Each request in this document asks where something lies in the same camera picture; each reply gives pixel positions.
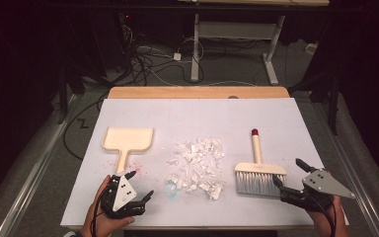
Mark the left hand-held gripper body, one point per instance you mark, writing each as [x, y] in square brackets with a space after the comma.
[125, 197]

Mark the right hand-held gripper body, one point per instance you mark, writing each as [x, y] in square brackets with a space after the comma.
[322, 184]

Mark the cream hand brush red tip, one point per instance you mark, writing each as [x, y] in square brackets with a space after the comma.
[258, 182]

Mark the cream plastic dustpan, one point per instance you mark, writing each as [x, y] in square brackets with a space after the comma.
[128, 138]

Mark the pile of white paper scraps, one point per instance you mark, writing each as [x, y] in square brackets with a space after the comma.
[197, 164]

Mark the person's left hand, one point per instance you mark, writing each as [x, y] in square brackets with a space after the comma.
[95, 223]

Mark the person's right hand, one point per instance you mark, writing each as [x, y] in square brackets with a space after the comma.
[327, 225]

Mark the black metal stand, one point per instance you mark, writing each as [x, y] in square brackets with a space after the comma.
[333, 105]
[62, 95]

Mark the white table mat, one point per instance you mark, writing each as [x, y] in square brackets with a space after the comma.
[190, 121]

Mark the wooden table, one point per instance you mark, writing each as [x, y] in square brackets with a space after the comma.
[177, 92]

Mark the white floor box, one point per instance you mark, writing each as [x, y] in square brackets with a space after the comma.
[311, 48]

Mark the white power adapter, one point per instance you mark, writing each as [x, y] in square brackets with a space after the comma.
[177, 56]

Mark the light wooden desk top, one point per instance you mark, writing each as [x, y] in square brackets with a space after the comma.
[260, 2]

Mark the metal floor rail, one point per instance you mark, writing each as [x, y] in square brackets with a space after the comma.
[36, 171]
[352, 164]

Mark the white metal desk frame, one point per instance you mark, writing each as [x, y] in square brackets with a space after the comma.
[195, 49]

